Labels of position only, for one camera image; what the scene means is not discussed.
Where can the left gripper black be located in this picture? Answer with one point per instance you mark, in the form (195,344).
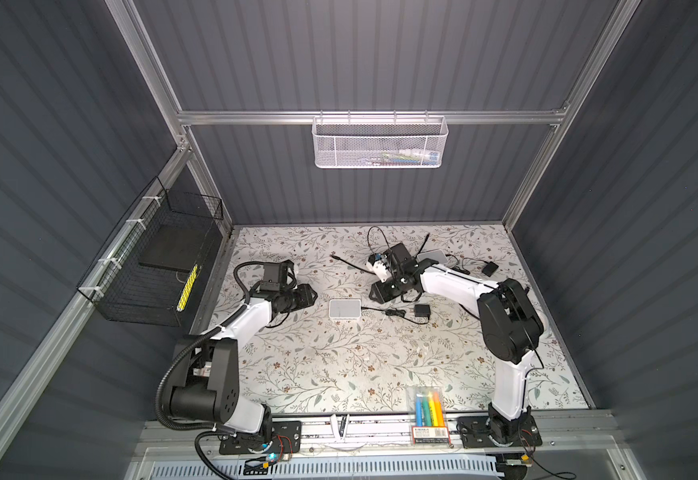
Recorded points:
(305,296)

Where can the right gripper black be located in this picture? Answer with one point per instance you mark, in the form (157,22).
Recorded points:
(381,295)

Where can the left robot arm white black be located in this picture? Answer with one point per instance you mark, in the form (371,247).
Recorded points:
(201,387)

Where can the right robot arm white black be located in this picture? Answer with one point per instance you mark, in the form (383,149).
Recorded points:
(511,327)

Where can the floral table mat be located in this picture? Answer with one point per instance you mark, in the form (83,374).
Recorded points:
(308,363)

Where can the black pad in basket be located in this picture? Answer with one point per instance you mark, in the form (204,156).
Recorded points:
(173,248)

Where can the box of coloured markers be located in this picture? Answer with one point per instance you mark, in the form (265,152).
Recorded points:
(429,425)

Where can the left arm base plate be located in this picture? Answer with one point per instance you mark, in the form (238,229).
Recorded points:
(281,437)

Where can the black wire basket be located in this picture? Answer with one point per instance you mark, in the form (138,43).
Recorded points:
(122,290)

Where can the white wire mesh basket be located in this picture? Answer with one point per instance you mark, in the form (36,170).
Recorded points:
(379,141)

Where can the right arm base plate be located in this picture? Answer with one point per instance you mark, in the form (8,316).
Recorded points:
(483,431)

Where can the white perforated cable tray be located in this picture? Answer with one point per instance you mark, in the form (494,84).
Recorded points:
(424,466)

